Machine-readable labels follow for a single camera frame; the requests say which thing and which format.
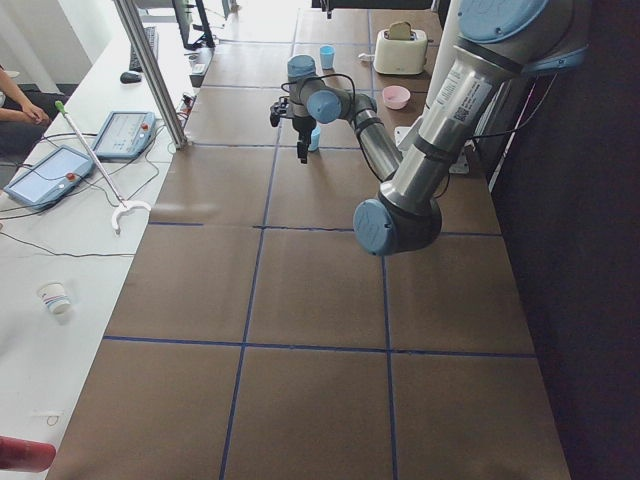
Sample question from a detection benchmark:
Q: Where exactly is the black keyboard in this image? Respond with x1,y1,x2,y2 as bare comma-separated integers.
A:
128,26,160,72

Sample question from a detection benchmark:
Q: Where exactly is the pink bowl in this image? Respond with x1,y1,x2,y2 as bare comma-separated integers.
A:
381,85,411,110

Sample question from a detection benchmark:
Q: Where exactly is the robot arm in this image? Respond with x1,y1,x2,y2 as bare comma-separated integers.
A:
270,1,592,256

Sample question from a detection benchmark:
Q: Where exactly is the teach pendant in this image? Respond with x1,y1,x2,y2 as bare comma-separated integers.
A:
3,146,94,211
92,111,156,162

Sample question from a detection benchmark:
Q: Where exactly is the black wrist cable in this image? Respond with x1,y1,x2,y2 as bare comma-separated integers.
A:
280,73,381,176

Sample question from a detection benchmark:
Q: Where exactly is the light blue cup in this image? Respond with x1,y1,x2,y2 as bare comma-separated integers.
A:
319,45,335,70
308,125,321,152

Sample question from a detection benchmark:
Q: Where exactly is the red cylinder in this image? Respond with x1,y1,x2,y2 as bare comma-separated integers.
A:
1,436,57,473

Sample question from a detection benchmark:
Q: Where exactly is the teach pendant near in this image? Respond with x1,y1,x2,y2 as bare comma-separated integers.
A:
3,146,94,211

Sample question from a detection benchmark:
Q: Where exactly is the bread slice in toaster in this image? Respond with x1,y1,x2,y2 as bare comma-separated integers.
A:
388,21,412,41

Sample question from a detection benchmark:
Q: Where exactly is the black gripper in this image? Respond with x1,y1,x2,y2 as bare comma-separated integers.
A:
292,116,314,163

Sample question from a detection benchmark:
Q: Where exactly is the paper cup on side table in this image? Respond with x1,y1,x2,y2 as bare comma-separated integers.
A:
37,282,71,315

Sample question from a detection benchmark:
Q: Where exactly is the black monitor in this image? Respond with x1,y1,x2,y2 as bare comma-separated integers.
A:
172,0,215,51

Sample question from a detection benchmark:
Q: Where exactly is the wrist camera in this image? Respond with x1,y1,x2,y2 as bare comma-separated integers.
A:
269,96,293,127

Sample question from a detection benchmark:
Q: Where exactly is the seated person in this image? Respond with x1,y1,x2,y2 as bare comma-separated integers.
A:
0,68,69,161

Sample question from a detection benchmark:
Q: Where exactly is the teach pendant far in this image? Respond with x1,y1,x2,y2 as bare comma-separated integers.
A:
92,111,156,162

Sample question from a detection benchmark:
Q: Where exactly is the black computer mouse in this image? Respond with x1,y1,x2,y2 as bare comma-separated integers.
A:
120,71,142,85

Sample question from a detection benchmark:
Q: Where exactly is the cream toaster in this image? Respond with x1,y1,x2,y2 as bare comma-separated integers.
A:
373,29,428,75

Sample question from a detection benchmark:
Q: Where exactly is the white reacher grabber stick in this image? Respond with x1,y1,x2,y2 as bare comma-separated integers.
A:
54,100,151,235

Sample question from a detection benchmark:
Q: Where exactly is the aluminium camera post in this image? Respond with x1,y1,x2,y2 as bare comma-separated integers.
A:
114,0,188,150

